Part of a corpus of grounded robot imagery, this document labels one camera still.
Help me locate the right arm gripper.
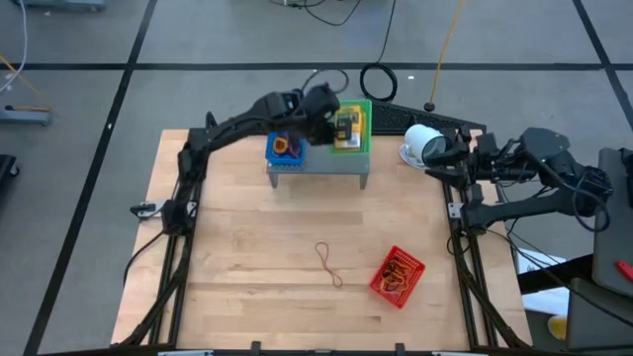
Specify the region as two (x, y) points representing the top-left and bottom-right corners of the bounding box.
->
(423, 125), (501, 201)

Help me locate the green plastic basket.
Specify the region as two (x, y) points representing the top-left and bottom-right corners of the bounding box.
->
(329, 99), (374, 155)

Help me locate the blue plastic basket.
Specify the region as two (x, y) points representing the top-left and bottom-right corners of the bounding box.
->
(264, 130), (308, 167)

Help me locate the yellow object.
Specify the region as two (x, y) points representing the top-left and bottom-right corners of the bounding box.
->
(547, 315), (570, 342)

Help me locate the black coiled cable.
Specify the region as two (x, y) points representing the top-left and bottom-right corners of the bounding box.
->
(359, 0), (400, 104)

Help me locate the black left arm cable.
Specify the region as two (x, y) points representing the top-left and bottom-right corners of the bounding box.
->
(300, 68), (350, 96)

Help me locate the black perforated panel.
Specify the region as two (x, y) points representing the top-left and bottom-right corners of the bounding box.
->
(370, 100), (489, 137)

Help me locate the grey floor object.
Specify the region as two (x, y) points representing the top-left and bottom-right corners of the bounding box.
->
(14, 0), (108, 12)

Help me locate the red rubber band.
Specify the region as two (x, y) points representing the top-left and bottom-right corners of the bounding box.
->
(380, 261), (414, 293)
(383, 260), (411, 281)
(315, 240), (345, 290)

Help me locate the yellow hanging cord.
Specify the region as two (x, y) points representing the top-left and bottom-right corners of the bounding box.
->
(425, 0), (467, 113)

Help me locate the grey perforated metal shelf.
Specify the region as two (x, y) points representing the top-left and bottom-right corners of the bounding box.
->
(266, 129), (372, 191)

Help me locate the black floor object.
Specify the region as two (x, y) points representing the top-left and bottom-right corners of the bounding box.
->
(0, 153), (21, 199)

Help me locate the grey floor base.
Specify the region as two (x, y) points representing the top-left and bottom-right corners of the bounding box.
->
(0, 106), (54, 127)

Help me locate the orange rubber band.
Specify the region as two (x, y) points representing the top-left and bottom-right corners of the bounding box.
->
(376, 276), (410, 294)

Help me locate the white sheet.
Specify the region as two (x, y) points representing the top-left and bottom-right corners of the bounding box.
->
(516, 246), (571, 317)

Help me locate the grey furniture panel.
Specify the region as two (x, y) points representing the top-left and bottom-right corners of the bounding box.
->
(590, 146), (633, 298)
(566, 276), (633, 353)

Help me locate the red plastic basket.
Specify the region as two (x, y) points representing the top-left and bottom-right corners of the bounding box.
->
(368, 244), (427, 311)

